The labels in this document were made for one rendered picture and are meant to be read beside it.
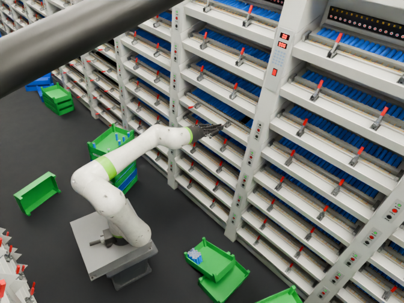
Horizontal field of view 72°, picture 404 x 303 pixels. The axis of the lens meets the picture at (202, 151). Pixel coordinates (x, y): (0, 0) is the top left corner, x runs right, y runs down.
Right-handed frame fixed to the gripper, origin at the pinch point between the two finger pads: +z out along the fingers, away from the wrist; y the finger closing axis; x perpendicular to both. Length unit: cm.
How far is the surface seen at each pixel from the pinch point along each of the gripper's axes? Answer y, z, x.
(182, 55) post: -43, 2, 28
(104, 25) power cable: 67, -115, 64
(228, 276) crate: 43, 5, -96
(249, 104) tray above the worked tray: 10.8, 6.1, 19.2
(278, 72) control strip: 24.4, -3.3, 42.5
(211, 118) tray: -12.0, 8.0, -1.1
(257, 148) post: 25.1, 6.8, -1.5
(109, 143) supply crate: -79, -20, -52
